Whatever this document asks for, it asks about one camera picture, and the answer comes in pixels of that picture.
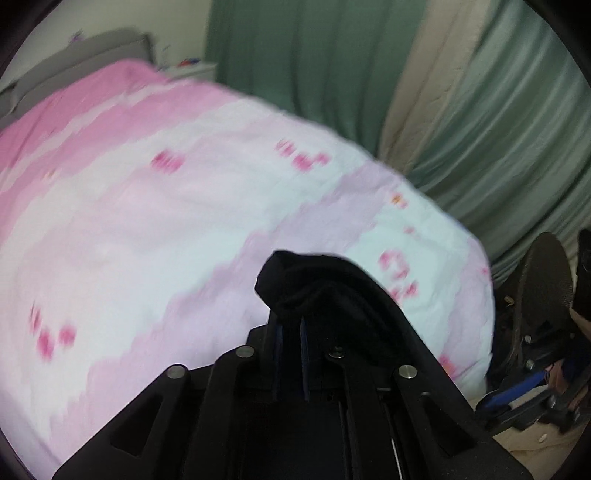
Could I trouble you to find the beige curtain panel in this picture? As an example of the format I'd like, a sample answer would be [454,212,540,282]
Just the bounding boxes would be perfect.
[378,0,491,175]

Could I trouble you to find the black pants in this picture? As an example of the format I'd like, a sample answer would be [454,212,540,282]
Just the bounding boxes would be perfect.
[256,251,491,462]

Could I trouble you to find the white nightstand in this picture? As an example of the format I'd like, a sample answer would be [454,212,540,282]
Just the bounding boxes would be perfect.
[160,60,217,82]

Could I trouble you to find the right hand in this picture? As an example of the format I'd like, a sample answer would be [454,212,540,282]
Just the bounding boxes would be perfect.
[546,360,569,395]

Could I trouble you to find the green curtain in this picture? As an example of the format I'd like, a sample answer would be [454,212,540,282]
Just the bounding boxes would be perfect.
[205,1,590,280]

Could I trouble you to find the pink floral quilt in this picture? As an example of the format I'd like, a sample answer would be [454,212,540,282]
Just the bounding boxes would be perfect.
[1,60,494,479]

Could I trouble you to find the grey headboard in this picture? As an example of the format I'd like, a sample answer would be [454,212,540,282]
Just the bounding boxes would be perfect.
[1,28,154,130]

